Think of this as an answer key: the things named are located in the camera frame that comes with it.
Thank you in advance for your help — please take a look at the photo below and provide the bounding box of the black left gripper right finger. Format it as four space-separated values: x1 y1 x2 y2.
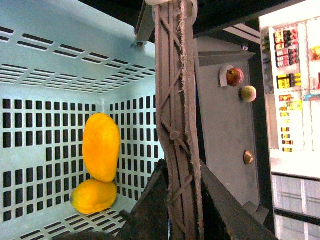
200 161 276 240

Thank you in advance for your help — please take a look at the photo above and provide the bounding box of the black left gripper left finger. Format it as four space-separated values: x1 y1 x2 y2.
119 159 168 240

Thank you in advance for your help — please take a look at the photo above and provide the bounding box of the yellow lemon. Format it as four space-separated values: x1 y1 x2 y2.
70 179 118 215

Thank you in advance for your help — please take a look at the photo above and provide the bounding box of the large yellow mango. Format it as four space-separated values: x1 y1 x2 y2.
82 113 121 183

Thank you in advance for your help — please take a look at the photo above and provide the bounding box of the light teal plastic basket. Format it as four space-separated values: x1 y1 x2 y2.
0 0 164 240

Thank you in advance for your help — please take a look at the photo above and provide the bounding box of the green-yellow apple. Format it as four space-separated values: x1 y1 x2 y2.
241 85 257 103

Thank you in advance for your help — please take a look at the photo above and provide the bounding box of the dark wooden display shelf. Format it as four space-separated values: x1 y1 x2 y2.
193 0 320 226

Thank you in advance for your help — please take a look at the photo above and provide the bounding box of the red apple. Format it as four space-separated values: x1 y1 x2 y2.
226 68 245 87

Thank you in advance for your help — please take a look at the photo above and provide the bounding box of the product shelf with bottles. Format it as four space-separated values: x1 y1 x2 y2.
259 8 320 181

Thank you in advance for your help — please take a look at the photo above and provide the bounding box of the grey basket handle strap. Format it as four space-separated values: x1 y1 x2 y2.
144 0 205 240

